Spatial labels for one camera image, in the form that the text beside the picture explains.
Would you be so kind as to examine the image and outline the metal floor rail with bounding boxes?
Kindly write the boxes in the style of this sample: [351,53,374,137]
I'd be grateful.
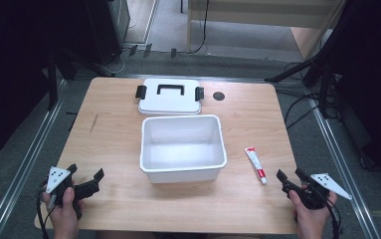
[0,79,69,239]
[303,87,381,239]

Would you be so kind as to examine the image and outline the black metal stand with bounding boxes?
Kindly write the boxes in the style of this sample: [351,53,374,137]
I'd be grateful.
[45,46,78,112]

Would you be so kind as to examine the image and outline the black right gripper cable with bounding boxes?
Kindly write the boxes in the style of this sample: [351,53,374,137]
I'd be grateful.
[321,193,343,239]

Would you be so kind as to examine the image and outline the white plastic storage box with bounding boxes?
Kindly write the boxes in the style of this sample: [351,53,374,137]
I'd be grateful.
[139,114,228,184]

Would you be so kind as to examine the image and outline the white lid with black handle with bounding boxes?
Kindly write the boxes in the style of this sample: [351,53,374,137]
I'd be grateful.
[134,78,205,117]

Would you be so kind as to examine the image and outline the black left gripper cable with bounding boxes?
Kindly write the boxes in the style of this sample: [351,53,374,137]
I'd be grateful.
[35,187,57,239]

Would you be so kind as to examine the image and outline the dark curtain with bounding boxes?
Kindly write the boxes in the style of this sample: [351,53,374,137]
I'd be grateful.
[0,0,95,167]
[323,0,381,182]

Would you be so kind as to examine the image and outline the white and red tube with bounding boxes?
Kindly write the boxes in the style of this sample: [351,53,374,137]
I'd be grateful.
[244,145,269,185]

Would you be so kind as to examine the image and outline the black cabinet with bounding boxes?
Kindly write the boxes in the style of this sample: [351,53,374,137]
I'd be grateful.
[84,0,131,67]

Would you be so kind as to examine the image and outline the person's left hand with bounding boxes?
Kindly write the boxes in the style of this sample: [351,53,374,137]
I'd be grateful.
[42,187,85,231]

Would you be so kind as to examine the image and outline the light wooden furniture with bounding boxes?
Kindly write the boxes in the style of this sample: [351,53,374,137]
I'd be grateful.
[186,0,346,62]

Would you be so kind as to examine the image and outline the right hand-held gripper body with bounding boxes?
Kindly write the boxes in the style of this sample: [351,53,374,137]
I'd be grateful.
[281,172,353,211]

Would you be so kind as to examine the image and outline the person's right hand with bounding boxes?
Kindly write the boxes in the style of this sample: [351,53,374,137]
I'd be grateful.
[288,189,338,231]

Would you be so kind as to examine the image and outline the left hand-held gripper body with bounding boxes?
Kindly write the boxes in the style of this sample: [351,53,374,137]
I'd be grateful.
[39,165,101,221]

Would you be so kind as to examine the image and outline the black hanging cable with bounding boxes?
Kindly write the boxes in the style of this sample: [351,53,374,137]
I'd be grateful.
[190,0,211,55]

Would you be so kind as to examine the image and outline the black tripod stand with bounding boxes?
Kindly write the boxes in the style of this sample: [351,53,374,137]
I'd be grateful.
[264,19,340,119]

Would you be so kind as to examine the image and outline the white floor cable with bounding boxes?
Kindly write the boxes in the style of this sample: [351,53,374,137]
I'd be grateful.
[109,14,138,75]

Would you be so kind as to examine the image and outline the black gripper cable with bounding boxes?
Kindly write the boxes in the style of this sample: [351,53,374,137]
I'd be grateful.
[35,187,57,239]
[321,193,343,239]

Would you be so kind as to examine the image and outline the black floor cables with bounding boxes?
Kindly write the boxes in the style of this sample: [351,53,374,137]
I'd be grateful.
[276,63,341,131]

